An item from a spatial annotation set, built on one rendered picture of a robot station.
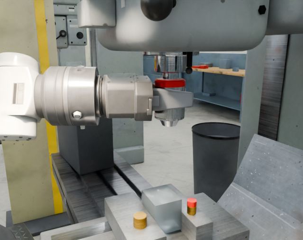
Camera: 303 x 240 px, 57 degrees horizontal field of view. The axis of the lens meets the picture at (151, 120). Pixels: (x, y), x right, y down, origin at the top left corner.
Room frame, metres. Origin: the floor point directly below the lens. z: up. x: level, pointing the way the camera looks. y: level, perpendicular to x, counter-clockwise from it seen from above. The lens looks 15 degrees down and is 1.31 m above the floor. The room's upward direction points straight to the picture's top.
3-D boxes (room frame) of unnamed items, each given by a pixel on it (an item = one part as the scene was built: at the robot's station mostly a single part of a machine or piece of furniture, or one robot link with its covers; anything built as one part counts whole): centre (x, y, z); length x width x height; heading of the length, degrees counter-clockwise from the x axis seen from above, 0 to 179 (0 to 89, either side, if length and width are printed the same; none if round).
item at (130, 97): (0.42, 0.06, 1.24); 0.13 x 0.12 x 0.10; 5
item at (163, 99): (0.39, -0.03, 1.24); 0.06 x 0.02 x 0.03; 95
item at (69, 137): (0.92, 0.24, 1.03); 0.22 x 0.12 x 0.20; 34
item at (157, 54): (0.42, -0.03, 1.31); 0.09 x 0.09 x 0.01
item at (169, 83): (0.42, -0.03, 1.26); 0.05 x 0.05 x 0.01
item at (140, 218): (0.39, 0.02, 1.05); 0.02 x 0.02 x 0.02
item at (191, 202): (0.43, -0.07, 1.05); 0.02 x 0.02 x 0.03
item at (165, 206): (0.45, -0.02, 1.03); 0.06 x 0.05 x 0.06; 24
